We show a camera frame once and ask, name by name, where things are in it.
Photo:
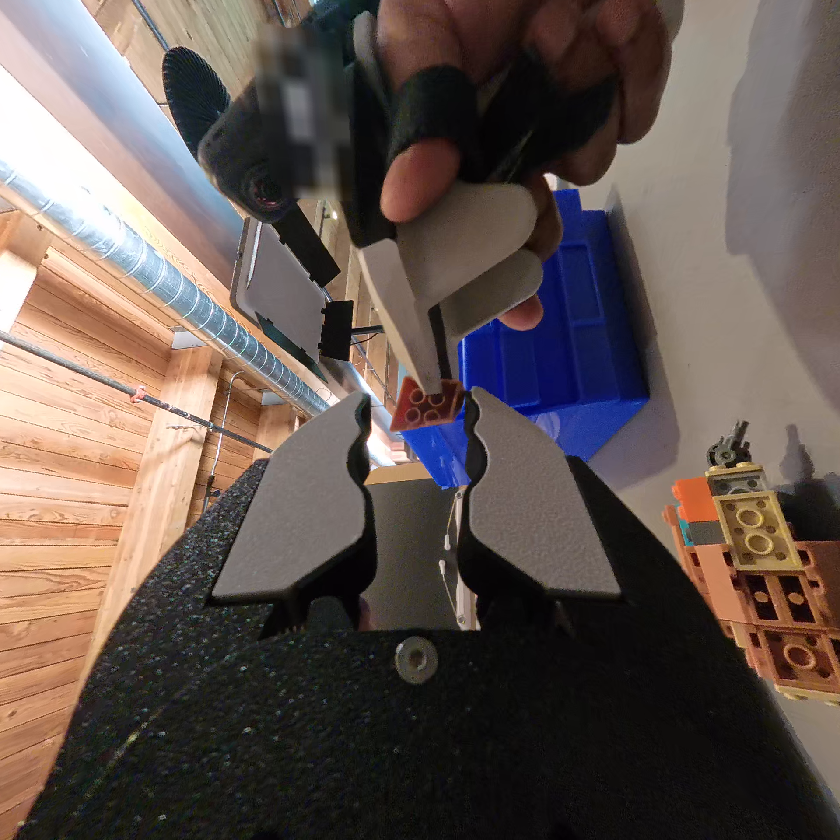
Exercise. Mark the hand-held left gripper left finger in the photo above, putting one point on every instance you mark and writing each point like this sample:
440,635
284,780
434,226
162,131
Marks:
289,525

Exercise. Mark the white panel light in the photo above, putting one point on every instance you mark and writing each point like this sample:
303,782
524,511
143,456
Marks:
282,282

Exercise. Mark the brown toy brick model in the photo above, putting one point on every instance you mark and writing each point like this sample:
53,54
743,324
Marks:
761,578

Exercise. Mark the black pole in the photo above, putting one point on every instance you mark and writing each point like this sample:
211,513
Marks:
197,99

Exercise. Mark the small grey toy part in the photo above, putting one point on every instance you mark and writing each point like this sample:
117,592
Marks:
729,446

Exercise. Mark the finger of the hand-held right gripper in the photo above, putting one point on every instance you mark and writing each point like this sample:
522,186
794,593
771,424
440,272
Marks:
407,315

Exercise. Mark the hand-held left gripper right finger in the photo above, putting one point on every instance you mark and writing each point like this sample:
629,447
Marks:
545,525

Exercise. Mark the person's right hand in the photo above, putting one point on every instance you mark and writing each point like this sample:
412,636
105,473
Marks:
525,26

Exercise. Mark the silver spiral pipes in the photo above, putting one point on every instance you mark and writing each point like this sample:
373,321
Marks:
131,250

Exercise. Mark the stack of blue plastic bins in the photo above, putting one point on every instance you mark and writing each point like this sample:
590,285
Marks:
565,341

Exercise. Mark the black panel light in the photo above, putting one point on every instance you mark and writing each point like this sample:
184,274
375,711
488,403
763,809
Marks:
309,243
335,328

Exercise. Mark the small brown toy brick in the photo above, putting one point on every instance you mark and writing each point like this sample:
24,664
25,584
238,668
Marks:
427,403

